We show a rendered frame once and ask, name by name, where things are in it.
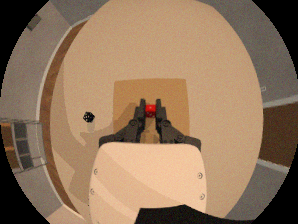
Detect tan square mat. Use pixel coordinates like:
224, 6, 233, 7
113, 78, 190, 144

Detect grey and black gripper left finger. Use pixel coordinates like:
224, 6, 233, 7
99, 99, 146, 148

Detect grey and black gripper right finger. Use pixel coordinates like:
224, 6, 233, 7
156, 99, 201, 152

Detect red die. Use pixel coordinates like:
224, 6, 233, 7
145, 105, 156, 118

